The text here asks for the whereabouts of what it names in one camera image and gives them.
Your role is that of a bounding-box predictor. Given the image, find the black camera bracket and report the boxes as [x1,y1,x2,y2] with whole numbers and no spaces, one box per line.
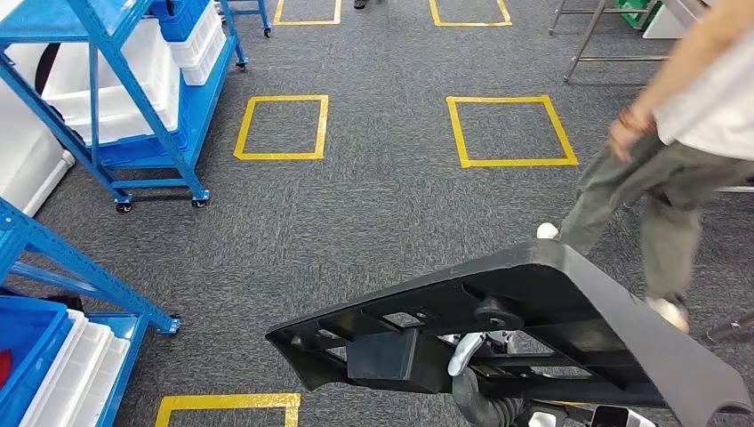
[517,400,596,427]

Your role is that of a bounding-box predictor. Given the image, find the large white plastic bin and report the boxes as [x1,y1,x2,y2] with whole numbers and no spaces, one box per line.
[41,16,182,147]

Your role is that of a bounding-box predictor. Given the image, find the blue plastic bin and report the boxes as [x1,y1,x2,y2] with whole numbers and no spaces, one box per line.
[97,115,191,170]
[148,0,212,44]
[0,294,75,427]

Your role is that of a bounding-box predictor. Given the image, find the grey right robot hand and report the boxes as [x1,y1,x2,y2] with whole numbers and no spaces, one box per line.
[446,331,518,427]

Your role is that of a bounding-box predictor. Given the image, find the yellow floor tape square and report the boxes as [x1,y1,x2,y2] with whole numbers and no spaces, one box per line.
[154,392,302,427]

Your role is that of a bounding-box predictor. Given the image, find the black plastic car part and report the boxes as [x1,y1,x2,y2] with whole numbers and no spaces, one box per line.
[265,238,754,427]

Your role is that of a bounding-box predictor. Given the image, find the blue wheeled shelf rack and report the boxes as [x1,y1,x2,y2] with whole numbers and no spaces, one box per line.
[0,0,249,214]
[214,0,273,39]

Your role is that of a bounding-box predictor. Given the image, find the green plastic crate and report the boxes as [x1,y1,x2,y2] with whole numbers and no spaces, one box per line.
[614,0,664,32]

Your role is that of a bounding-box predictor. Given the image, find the person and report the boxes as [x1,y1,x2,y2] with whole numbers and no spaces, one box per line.
[535,0,754,337]

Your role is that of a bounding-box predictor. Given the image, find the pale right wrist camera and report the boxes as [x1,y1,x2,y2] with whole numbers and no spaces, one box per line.
[589,405,659,427]

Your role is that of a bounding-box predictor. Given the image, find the person's hand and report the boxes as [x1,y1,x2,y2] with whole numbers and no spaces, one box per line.
[608,115,656,165]

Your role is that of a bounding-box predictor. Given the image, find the blue steel shelf rack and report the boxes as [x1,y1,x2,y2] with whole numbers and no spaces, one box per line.
[0,197,182,427]

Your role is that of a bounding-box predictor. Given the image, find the white cabinet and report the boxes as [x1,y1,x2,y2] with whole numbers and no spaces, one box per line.
[642,0,705,41]

